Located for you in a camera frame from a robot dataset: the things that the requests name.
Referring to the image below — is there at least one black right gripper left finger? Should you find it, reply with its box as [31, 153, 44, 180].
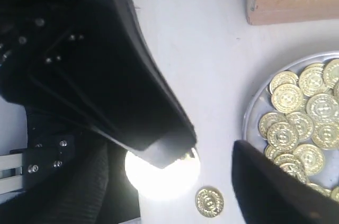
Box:
[1, 0, 197, 168]

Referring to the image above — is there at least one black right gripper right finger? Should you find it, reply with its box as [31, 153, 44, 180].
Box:
[231, 140, 338, 223]

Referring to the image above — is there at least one pile of gold coins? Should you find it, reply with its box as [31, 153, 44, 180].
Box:
[258, 59, 338, 201]

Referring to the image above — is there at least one stray gold coin on table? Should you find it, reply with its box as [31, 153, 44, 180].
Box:
[195, 186, 224, 218]

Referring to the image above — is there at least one round silver metal tray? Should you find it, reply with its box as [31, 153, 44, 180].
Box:
[243, 52, 338, 189]

